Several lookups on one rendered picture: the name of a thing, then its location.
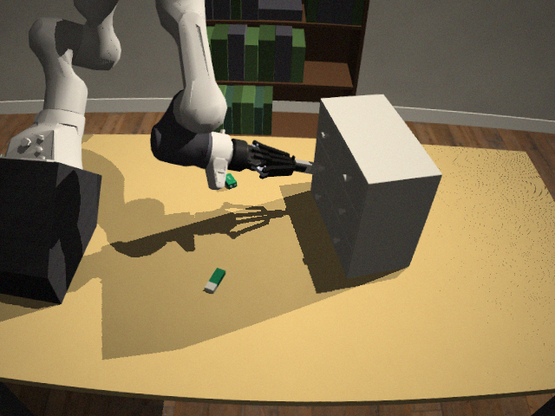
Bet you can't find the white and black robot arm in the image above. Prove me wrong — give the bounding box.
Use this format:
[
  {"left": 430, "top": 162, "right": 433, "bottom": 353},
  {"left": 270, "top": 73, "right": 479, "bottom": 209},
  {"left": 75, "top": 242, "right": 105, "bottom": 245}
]
[{"left": 0, "top": 0, "right": 233, "bottom": 190}]

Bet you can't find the grey chest of drawers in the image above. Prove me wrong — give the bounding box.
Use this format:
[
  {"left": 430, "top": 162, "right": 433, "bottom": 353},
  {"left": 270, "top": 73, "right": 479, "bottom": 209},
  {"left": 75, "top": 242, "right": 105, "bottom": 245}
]
[{"left": 317, "top": 94, "right": 442, "bottom": 278}]

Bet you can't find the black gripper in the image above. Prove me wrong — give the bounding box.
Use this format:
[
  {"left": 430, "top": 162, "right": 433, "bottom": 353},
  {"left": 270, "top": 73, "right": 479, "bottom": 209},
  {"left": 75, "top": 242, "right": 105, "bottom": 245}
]
[{"left": 227, "top": 139, "right": 319, "bottom": 179}]

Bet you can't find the grey drawer front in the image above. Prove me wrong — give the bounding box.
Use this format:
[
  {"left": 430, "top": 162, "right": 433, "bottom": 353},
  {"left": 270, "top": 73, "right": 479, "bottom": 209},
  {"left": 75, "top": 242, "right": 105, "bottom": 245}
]
[
  {"left": 311, "top": 172, "right": 331, "bottom": 228},
  {"left": 337, "top": 142, "right": 367, "bottom": 217},
  {"left": 318, "top": 103, "right": 342, "bottom": 168},
  {"left": 314, "top": 136, "right": 336, "bottom": 201},
  {"left": 328, "top": 205, "right": 352, "bottom": 275},
  {"left": 333, "top": 175, "right": 359, "bottom": 248}
]

